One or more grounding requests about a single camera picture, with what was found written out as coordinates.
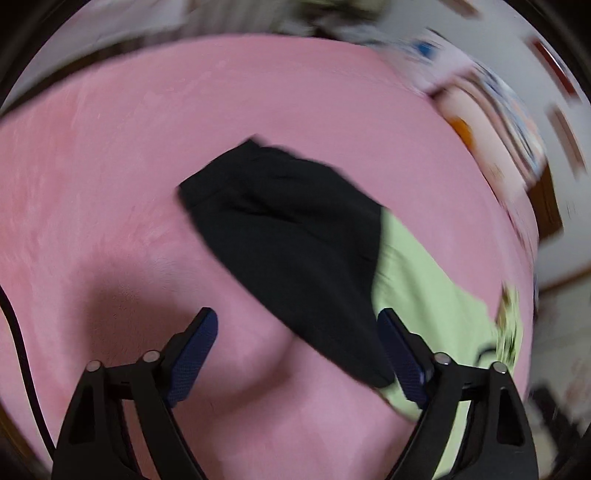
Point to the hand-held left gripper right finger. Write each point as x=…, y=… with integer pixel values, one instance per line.
x=402, y=357

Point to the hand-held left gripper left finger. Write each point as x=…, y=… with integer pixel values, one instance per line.
x=194, y=360

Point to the pink bed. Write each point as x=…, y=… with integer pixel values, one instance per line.
x=115, y=184

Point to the pink pillow with orange print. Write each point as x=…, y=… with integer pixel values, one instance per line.
x=480, y=134

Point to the black garment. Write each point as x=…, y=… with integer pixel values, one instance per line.
x=286, y=240

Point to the brown wooden headboard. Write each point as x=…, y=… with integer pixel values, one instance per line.
x=547, y=203

